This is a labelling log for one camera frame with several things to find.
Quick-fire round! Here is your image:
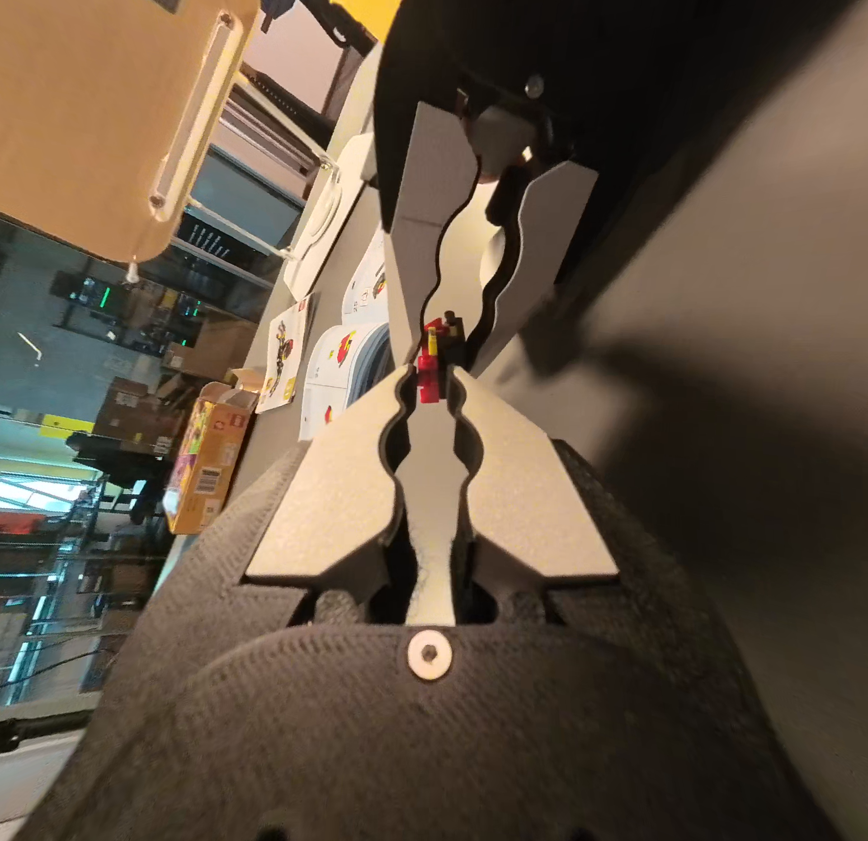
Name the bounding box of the lego instruction booklet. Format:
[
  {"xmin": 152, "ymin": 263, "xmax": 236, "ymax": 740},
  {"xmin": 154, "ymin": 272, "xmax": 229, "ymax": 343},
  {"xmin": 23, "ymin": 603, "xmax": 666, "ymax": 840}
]
[
  {"xmin": 255, "ymin": 292, "xmax": 321, "ymax": 413},
  {"xmin": 297, "ymin": 229, "xmax": 396, "ymax": 443}
]

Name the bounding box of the colourful cardboard lego box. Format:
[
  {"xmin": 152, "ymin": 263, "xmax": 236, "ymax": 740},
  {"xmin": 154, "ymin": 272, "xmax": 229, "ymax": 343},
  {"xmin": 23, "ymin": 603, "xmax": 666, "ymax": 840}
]
[{"xmin": 163, "ymin": 378, "xmax": 263, "ymax": 537}]

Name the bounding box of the yellow plastic bin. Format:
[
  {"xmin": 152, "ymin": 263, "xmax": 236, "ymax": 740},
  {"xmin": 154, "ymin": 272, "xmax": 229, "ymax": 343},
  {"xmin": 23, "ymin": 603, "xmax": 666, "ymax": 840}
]
[{"xmin": 329, "ymin": 0, "xmax": 409, "ymax": 43}]

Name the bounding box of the pile of cardboard boxes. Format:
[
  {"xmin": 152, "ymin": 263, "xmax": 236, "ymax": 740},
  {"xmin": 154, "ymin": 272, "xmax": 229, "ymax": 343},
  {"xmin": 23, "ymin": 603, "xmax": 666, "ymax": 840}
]
[{"xmin": 90, "ymin": 317, "xmax": 260, "ymax": 449}]

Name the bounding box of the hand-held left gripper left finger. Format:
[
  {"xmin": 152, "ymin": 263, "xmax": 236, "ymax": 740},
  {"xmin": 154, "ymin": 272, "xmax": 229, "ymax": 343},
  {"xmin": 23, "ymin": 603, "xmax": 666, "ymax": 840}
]
[{"xmin": 245, "ymin": 366, "xmax": 416, "ymax": 605}]

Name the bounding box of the red yellow lego body assembly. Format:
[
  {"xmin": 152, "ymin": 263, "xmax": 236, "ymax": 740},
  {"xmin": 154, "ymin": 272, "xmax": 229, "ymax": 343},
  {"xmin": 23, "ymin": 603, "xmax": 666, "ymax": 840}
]
[{"xmin": 415, "ymin": 309, "xmax": 469, "ymax": 406}]

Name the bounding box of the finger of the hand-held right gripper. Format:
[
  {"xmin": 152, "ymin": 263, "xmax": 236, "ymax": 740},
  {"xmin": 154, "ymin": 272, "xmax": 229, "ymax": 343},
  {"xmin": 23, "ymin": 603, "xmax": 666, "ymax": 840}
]
[
  {"xmin": 384, "ymin": 100, "xmax": 482, "ymax": 367},
  {"xmin": 467, "ymin": 160, "xmax": 600, "ymax": 381}
]

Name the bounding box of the closed lego instruction booklet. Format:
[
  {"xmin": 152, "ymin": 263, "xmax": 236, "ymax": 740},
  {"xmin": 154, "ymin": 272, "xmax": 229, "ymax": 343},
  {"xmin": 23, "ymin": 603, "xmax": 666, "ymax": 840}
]
[{"xmin": 255, "ymin": 292, "xmax": 321, "ymax": 413}]

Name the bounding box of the small yellow sign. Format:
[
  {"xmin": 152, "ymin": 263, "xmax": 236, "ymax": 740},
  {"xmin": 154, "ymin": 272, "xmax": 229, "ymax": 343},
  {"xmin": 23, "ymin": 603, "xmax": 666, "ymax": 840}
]
[{"xmin": 39, "ymin": 414, "xmax": 97, "ymax": 440}]

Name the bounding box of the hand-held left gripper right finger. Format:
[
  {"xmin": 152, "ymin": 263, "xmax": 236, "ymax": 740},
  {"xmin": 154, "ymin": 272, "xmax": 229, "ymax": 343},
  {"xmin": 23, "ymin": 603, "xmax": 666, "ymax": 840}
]
[{"xmin": 448, "ymin": 368, "xmax": 621, "ymax": 601}]

